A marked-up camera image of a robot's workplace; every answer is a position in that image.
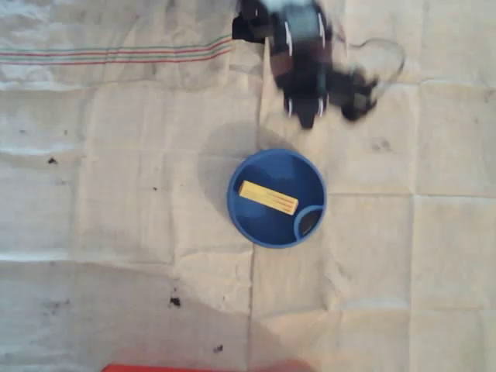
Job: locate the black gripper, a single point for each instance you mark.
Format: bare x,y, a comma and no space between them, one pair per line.
307,104

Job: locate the yellow rectangular block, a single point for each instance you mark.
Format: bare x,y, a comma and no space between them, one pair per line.
269,197

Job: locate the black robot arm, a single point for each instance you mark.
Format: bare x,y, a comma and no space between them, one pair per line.
286,23

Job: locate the blue plastic bowl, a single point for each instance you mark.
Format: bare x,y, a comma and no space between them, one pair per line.
271,228

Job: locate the white cloth with coloured stripes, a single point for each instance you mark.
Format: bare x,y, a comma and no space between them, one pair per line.
116,252

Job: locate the red flat object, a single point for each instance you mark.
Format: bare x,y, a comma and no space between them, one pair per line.
155,368

